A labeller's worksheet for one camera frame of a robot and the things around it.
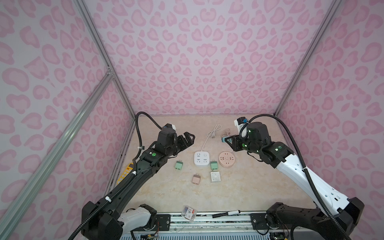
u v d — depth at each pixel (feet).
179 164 3.04
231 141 2.17
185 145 2.18
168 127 2.31
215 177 2.81
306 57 2.84
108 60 2.86
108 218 1.24
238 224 2.41
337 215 1.25
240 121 2.10
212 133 3.50
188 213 2.46
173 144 1.99
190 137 2.23
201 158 3.05
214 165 3.04
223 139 2.44
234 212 2.47
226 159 3.05
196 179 2.81
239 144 2.10
